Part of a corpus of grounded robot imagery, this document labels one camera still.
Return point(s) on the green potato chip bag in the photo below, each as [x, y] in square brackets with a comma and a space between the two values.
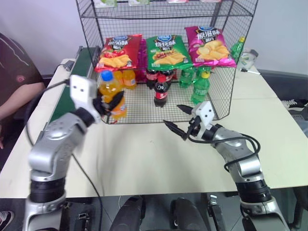
[166, 51]

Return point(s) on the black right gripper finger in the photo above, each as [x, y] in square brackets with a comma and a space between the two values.
[175, 130]
[185, 109]

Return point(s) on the cola bottle red label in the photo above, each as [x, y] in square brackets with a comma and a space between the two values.
[150, 78]
[172, 75]

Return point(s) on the orange soda bottle blue cap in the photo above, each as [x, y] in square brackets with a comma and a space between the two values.
[108, 90]

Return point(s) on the pink white snack pack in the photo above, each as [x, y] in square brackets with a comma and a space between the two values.
[177, 1]

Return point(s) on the grey conveyor end box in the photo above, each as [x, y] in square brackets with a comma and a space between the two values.
[69, 65]

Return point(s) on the magenta snack bag edge-on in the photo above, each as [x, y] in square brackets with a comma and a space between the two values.
[142, 57]

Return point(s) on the black and white sneaker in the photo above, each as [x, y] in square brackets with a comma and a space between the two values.
[294, 103]

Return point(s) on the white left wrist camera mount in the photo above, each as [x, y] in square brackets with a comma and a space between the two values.
[80, 92]

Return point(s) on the red potato chip bag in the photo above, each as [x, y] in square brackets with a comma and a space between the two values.
[118, 53]

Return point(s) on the metal clamp bracket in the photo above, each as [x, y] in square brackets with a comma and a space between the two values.
[214, 209]

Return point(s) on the black box with port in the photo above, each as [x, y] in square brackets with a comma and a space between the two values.
[83, 220]

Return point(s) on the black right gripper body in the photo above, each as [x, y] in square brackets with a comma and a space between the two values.
[196, 130]

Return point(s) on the green conveyor belt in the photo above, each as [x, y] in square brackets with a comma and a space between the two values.
[81, 62]

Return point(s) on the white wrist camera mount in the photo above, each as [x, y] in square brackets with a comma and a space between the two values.
[80, 92]
[204, 113]

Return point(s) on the magenta potato chip bag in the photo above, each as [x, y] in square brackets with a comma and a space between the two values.
[209, 47]

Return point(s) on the white marker pen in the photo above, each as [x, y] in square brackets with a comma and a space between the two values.
[250, 71]

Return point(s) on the cola bottle red cap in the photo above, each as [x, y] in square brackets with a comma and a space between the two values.
[161, 92]

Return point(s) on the white plastic container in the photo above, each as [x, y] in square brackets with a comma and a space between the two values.
[247, 59]

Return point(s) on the dark rounded robot leg shape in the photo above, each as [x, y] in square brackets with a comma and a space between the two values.
[128, 214]
[187, 214]

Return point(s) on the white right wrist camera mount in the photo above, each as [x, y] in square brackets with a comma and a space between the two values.
[204, 113]

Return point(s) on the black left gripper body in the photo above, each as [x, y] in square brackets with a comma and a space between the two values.
[103, 108]

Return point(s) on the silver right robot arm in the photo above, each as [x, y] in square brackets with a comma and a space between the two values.
[243, 154]

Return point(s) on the green soda bottle yellow cap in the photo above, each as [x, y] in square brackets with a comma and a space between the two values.
[201, 89]

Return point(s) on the green white snack pack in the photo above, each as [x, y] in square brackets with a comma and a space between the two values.
[106, 2]
[138, 2]

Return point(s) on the green soda bottle outside rack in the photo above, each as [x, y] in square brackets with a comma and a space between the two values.
[237, 49]

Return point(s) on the person in maroon shirt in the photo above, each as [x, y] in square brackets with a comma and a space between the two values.
[16, 72]

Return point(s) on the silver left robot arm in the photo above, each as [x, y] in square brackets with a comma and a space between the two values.
[57, 137]

